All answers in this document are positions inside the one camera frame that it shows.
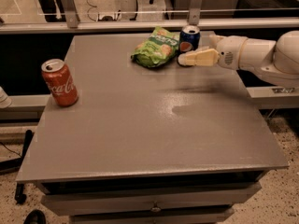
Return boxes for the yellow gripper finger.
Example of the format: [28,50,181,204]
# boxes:
[196,34,223,52]
[178,49,219,66]

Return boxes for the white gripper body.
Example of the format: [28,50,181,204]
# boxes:
[216,35,248,70]

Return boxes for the blue pepsi can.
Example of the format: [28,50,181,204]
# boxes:
[178,25,200,53]

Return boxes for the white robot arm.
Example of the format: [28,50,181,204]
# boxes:
[178,31,299,88]

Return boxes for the green rice chip bag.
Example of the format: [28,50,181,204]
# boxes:
[131,26,179,68]

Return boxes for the red coca-cola can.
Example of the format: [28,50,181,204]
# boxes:
[41,59,78,107]

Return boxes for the grey cabinet lower drawer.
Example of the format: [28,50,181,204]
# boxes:
[70,206,234,224]

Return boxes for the grey cabinet drawer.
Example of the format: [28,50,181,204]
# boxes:
[41,182,262,216]
[70,206,234,224]

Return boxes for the person legs in background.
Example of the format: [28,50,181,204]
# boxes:
[38,0,65,22]

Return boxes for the grey cabinet top drawer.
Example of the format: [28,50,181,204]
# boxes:
[41,182,262,216]

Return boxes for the white cup at left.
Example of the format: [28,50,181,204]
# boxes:
[0,87,12,108]

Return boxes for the black stand leg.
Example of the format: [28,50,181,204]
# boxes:
[0,129,36,205]

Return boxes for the black shoe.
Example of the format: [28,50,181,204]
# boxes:
[23,209,46,224]

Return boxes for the metal railing frame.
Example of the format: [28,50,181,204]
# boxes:
[0,0,299,34]

